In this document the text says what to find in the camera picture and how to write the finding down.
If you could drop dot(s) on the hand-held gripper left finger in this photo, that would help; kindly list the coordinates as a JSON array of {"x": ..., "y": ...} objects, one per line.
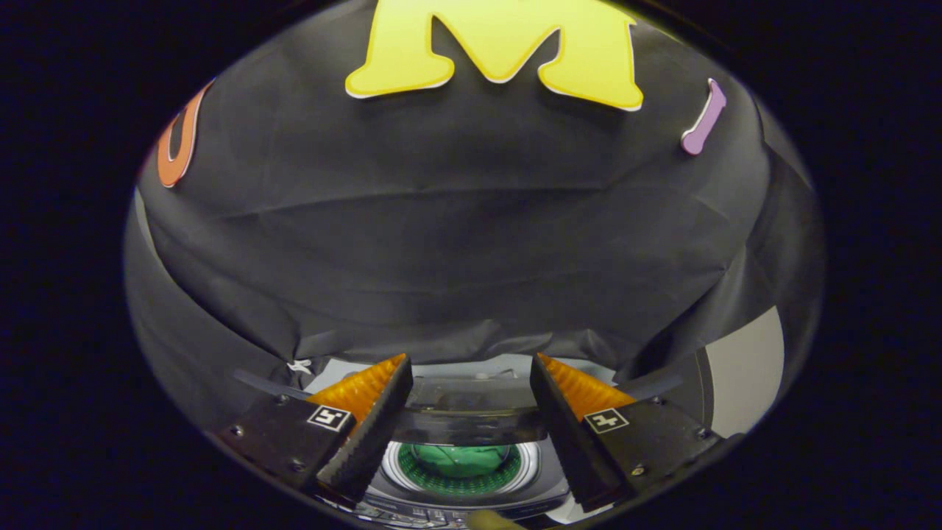
[{"x": 368, "y": 438}]

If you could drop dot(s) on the beige cabinet with dark top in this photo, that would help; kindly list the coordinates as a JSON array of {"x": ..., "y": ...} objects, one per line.
[{"x": 743, "y": 375}]

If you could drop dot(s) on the green polo shirt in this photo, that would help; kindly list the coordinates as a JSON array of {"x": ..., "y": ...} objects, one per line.
[{"x": 460, "y": 460}]

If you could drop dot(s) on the dark washing machine lid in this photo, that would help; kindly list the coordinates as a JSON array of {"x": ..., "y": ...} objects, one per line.
[{"x": 471, "y": 425}]

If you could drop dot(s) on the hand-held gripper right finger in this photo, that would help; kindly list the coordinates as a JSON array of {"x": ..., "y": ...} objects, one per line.
[{"x": 567, "y": 442}]

